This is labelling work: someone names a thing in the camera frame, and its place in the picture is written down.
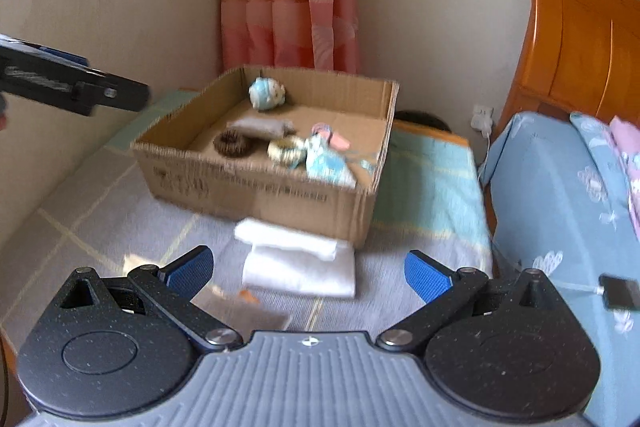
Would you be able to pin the brown cardboard box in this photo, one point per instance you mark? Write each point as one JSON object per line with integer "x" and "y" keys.
{"x": 260, "y": 207}

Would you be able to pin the blue floral pillow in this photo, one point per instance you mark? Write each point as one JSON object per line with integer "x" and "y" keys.
{"x": 595, "y": 147}

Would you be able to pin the grey sachet bag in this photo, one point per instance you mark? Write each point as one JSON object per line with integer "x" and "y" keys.
{"x": 257, "y": 127}
{"x": 240, "y": 312}

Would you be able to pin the grey checkered blanket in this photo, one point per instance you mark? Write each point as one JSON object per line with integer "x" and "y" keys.
{"x": 100, "y": 217}

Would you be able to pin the white cloth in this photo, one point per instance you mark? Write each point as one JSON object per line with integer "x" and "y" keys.
{"x": 300, "y": 267}

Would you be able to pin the blue floral sheet bed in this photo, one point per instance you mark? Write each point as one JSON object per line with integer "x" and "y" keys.
{"x": 540, "y": 207}

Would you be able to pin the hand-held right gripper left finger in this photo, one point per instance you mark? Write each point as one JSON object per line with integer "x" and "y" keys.
{"x": 187, "y": 274}

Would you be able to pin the pink floral quilt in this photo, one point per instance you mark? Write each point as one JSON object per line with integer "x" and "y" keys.
{"x": 629, "y": 147}

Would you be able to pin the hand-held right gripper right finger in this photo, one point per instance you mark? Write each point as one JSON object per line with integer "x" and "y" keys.
{"x": 427, "y": 277}

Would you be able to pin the brown scrunchie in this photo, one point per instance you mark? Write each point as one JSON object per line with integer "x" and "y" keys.
{"x": 222, "y": 146}

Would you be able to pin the black smartphone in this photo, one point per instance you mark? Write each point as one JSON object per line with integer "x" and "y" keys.
{"x": 621, "y": 293}

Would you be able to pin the pink strip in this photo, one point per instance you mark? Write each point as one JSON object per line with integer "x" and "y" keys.
{"x": 335, "y": 139}

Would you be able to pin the orange wooden headboard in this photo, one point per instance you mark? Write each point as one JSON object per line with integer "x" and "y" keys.
{"x": 580, "y": 47}

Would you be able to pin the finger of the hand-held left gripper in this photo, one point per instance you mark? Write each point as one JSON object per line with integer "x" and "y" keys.
{"x": 60, "y": 55}
{"x": 125, "y": 96}

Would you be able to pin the white wall socket charger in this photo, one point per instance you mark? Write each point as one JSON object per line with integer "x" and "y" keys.
{"x": 482, "y": 117}

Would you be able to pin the cream crocheted scrunchie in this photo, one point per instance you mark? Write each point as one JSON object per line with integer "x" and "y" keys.
{"x": 285, "y": 152}

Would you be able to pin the white and blue cloth pouch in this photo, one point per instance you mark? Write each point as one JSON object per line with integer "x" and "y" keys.
{"x": 327, "y": 167}

